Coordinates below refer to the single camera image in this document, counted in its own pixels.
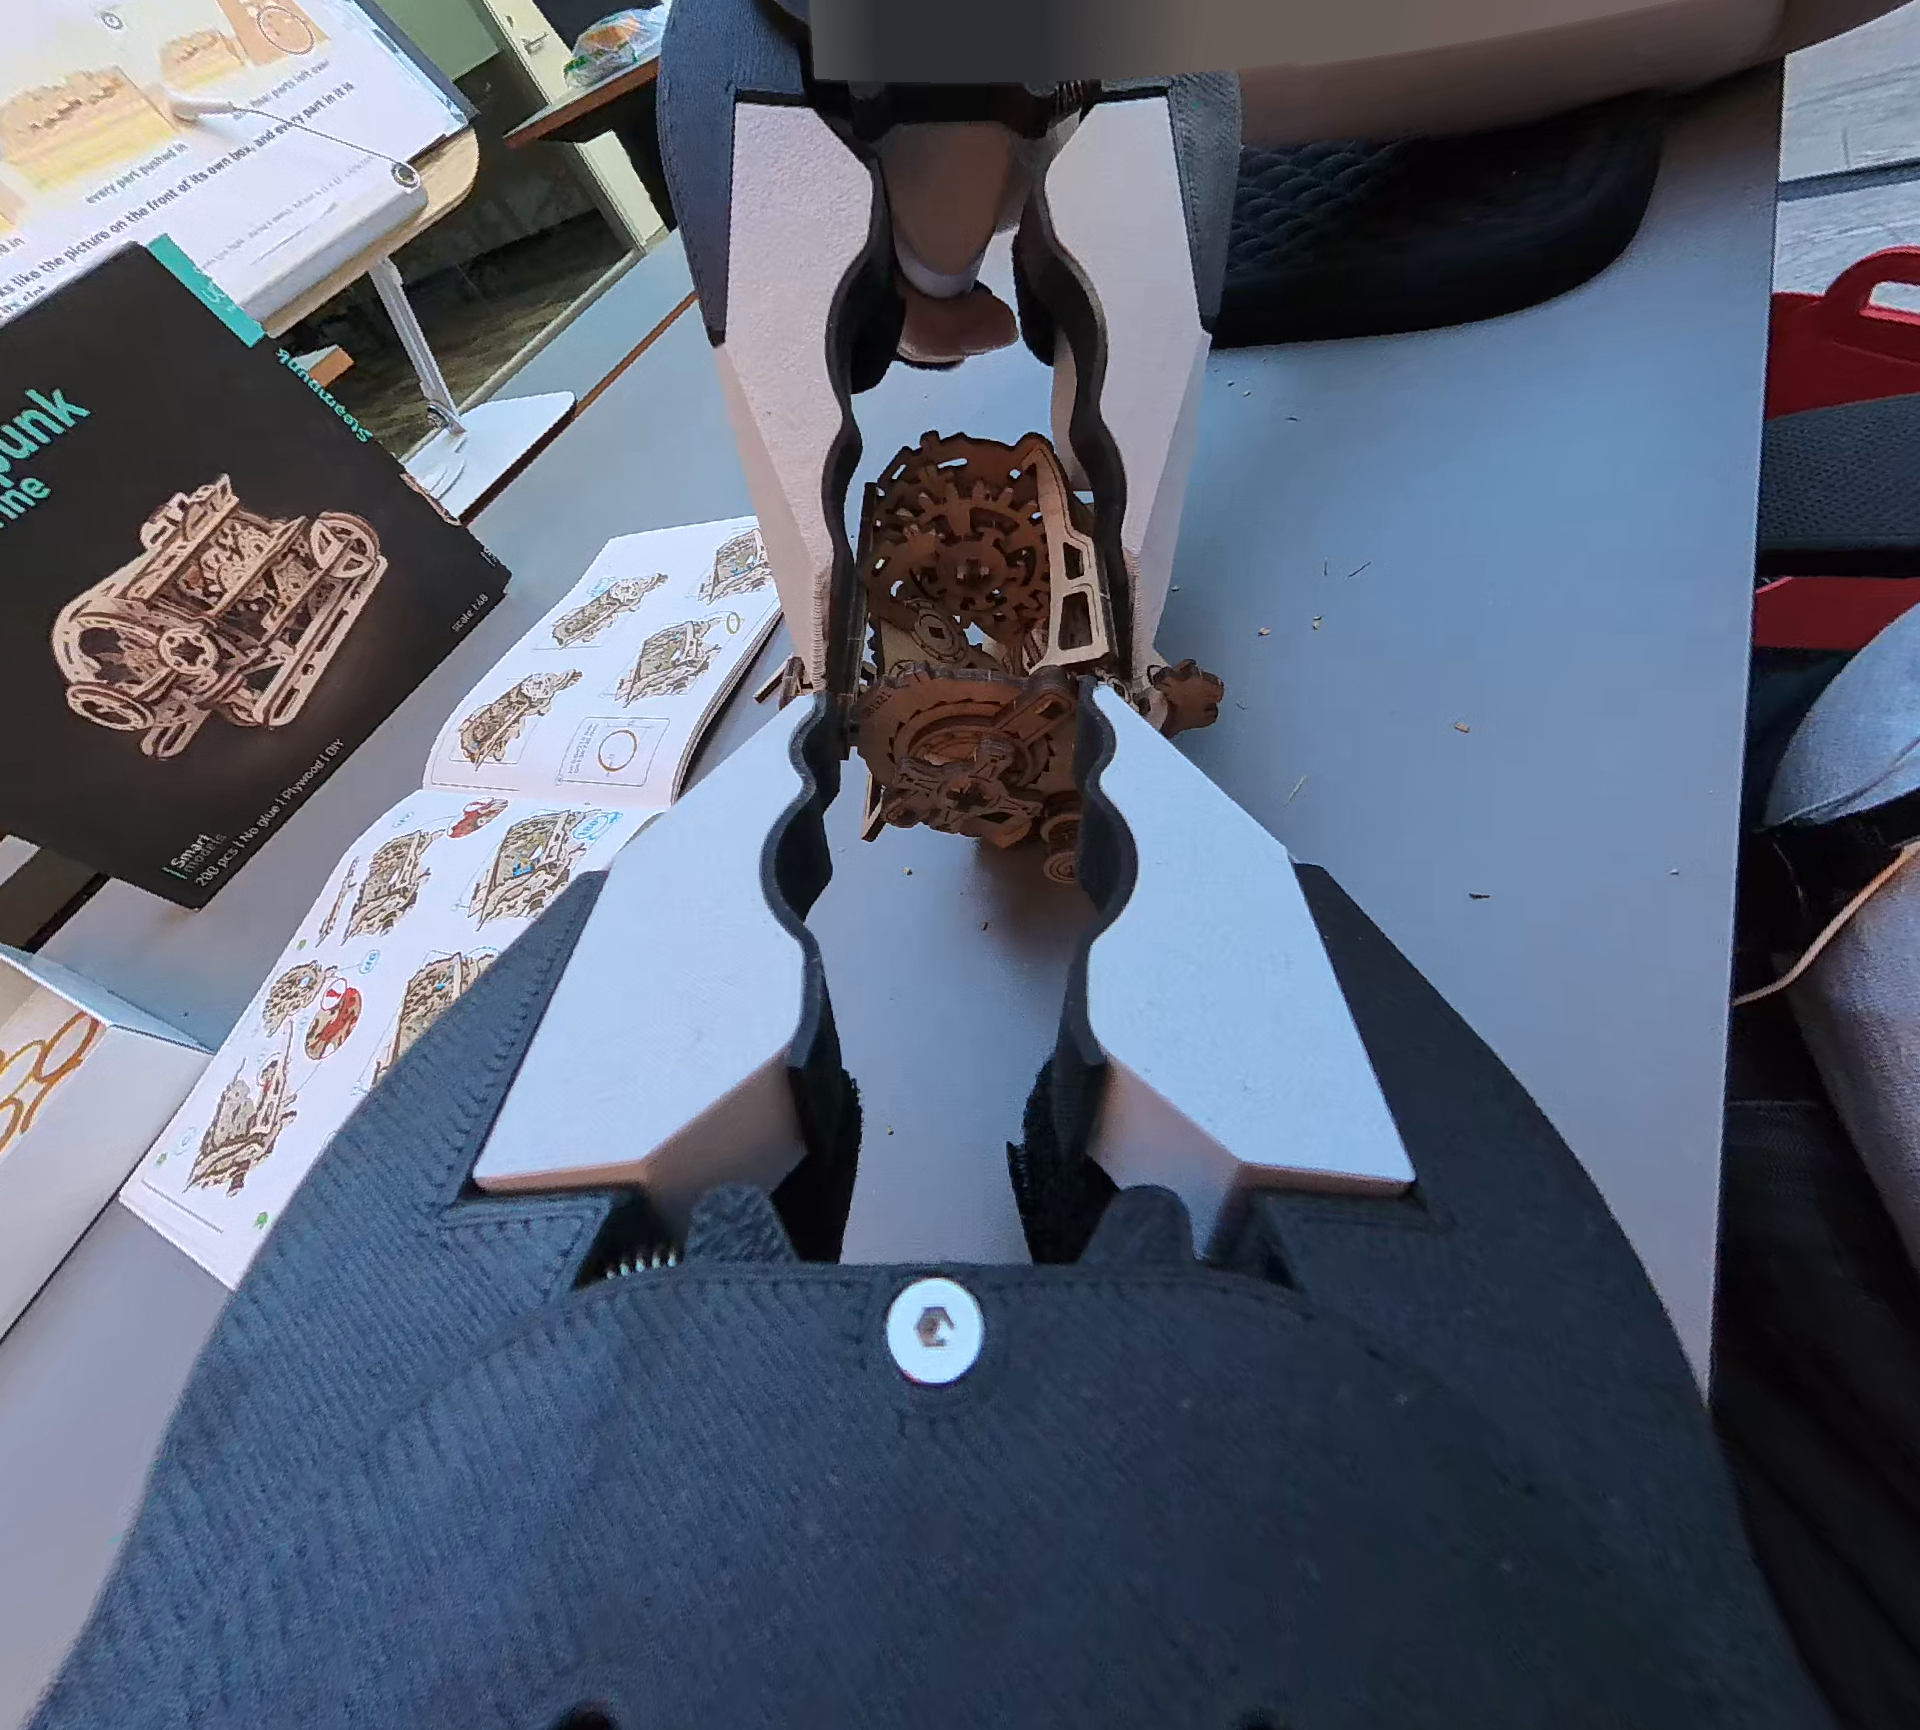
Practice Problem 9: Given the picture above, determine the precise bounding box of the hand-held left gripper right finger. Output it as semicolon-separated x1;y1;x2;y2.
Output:
1011;680;1419;1265

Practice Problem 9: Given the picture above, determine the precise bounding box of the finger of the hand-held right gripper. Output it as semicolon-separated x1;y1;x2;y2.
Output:
1011;96;1213;675
705;88;902;697

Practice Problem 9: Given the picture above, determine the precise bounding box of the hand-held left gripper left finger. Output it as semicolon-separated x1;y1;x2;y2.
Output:
472;687;864;1265

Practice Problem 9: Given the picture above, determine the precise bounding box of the wooden mechanical model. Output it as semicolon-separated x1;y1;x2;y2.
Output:
756;430;1224;890

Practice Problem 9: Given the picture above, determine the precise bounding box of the grey desk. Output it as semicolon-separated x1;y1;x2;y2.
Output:
0;57;1787;1628

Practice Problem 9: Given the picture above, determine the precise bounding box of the person's right hand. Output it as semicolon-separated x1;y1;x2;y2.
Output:
876;129;1041;370

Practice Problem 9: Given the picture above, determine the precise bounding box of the plastic wrapped item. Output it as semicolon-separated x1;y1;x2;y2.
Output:
561;6;669;90

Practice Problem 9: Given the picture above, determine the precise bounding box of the brown wooden table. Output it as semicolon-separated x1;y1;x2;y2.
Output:
501;57;673;155

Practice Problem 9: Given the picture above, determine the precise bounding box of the grey side table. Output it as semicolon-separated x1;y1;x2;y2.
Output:
406;230;707;533

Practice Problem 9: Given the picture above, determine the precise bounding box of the assembly instruction booklet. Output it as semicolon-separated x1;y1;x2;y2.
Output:
120;516;786;1289

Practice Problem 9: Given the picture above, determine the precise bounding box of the black textured pad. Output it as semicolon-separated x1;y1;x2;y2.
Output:
1206;88;1667;353

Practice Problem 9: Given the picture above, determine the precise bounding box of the person's white shirt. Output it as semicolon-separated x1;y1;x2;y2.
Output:
1237;0;1793;120

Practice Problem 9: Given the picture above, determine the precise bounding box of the white cardboard box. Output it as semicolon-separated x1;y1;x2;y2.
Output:
0;950;212;1342

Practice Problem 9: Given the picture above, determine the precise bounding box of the black model kit box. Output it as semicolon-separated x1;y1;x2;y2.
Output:
0;238;512;914

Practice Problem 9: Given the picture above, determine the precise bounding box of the pile of rubber bands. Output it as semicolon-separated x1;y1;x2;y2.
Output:
0;1010;108;1162

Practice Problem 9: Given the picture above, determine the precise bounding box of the grey cloth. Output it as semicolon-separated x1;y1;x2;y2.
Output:
1725;642;1920;1313

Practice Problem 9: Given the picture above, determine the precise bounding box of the red plastic bin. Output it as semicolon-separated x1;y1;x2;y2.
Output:
1756;249;1920;653

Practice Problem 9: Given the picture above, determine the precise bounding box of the tan cord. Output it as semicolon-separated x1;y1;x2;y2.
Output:
1732;843;1920;1012

